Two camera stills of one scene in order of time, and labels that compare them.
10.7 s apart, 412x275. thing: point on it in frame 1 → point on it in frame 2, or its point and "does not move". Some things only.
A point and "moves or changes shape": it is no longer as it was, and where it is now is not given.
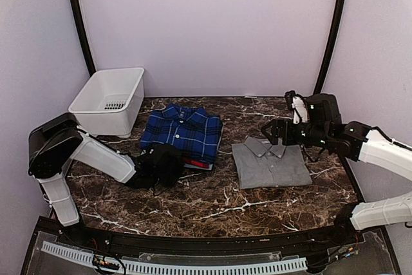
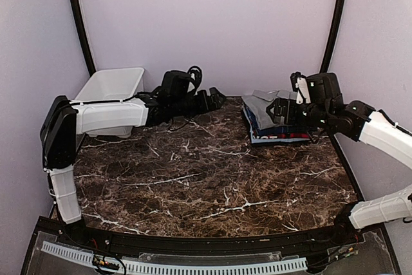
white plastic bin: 110,102 does not move
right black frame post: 335,31 does not move
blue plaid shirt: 192,129 → 264,131
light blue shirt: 209,168 → 259,140
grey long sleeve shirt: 261,164 → 261,100
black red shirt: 196,163 moves or changes shape
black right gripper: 288,140 → 280,103
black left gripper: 179,165 → 205,105
